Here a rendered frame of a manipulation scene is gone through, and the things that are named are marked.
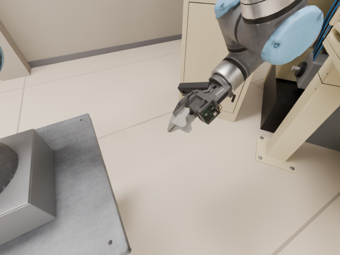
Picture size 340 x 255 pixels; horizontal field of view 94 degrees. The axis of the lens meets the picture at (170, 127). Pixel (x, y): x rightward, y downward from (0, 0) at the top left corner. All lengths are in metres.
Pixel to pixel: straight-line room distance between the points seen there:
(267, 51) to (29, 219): 0.56
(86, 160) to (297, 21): 0.57
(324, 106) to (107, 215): 1.08
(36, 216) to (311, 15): 0.61
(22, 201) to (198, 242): 0.83
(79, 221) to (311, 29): 0.59
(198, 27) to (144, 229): 1.28
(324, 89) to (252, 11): 0.80
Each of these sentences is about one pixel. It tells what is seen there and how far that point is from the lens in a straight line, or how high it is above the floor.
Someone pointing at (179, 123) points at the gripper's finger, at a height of 0.70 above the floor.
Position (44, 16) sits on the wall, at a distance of 2.82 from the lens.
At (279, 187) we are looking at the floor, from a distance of 1.32.
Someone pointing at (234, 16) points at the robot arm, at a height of 0.94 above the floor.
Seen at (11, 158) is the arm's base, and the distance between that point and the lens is 0.49.
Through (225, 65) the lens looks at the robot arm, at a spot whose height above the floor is 0.82.
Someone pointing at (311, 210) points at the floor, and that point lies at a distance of 1.36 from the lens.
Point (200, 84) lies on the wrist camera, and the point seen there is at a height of 0.76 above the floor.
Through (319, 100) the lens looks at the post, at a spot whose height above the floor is 0.53.
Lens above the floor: 1.02
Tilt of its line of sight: 46 degrees down
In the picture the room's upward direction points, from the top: straight up
